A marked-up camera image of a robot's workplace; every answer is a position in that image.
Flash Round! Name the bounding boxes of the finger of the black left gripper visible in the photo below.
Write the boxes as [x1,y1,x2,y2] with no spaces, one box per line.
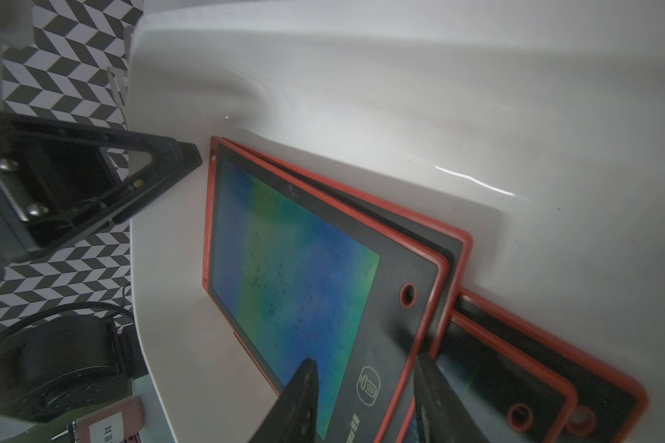
[0,111,202,263]

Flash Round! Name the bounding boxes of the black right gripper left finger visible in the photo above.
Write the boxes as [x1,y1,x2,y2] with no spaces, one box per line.
[249,358,320,443]

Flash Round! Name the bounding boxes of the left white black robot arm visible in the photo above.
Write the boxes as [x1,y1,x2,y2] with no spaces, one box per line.
[0,111,202,423]

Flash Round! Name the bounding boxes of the white plastic storage box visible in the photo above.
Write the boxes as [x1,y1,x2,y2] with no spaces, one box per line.
[127,1,665,442]

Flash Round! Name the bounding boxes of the metal fork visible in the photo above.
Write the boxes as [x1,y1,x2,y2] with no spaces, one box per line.
[106,66,127,114]

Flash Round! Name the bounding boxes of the red writing tablet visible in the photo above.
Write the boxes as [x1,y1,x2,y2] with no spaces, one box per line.
[202,137,450,442]
[454,288,649,442]
[262,154,577,442]

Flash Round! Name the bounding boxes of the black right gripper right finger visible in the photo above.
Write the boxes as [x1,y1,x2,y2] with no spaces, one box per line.
[414,354,489,443]

